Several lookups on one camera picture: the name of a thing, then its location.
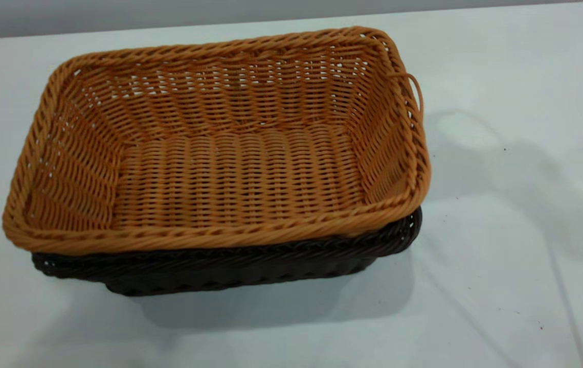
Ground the orange wicker basket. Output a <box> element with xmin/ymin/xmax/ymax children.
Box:
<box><xmin>2</xmin><ymin>26</ymin><xmax>432</xmax><ymax>257</ymax></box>

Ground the black wicker basket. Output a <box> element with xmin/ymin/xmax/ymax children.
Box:
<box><xmin>31</xmin><ymin>206</ymin><xmax>423</xmax><ymax>297</ymax></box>

